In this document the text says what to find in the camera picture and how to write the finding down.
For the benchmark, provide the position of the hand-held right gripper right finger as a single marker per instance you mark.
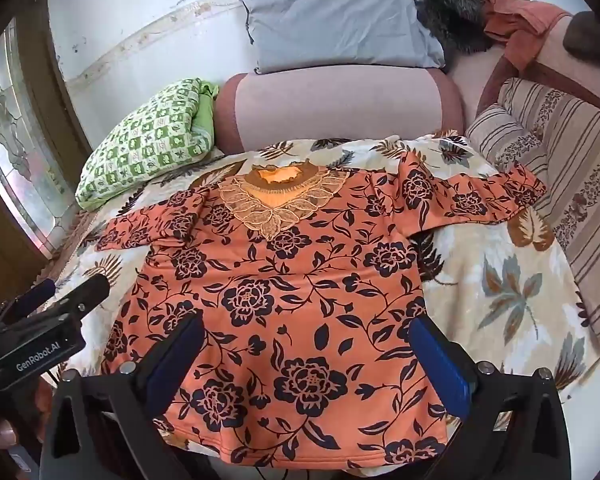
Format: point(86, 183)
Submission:
point(440, 365)

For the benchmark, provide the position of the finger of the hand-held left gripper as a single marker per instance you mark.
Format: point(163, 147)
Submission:
point(36, 295)
point(87, 291)

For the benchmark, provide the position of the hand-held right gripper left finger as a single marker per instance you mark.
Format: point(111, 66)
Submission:
point(174, 357)

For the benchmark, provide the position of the orange floral shirt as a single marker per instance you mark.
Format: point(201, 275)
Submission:
point(305, 285)

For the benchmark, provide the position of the person's left hand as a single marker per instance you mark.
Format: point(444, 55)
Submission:
point(0, 432)

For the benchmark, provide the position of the leaf print blanket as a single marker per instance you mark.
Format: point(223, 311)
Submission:
point(505, 285)

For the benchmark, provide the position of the stained glass window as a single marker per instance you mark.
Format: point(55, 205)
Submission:
point(15, 135)

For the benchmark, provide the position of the green patterned pillow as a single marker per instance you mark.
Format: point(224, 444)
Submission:
point(145, 140)

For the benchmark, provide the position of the striped floral cushion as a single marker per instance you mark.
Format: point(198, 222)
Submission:
point(570, 160)

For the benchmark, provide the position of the dark furry garment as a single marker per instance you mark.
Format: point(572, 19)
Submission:
point(450, 20)

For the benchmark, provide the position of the orange cloth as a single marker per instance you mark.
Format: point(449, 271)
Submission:
point(515, 25)

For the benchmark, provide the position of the grey pillow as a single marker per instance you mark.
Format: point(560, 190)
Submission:
point(340, 25)

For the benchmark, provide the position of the brown cushion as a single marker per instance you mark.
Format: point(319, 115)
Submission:
point(585, 35)

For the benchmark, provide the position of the wooden window frame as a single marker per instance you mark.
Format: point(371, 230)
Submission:
point(55, 85)

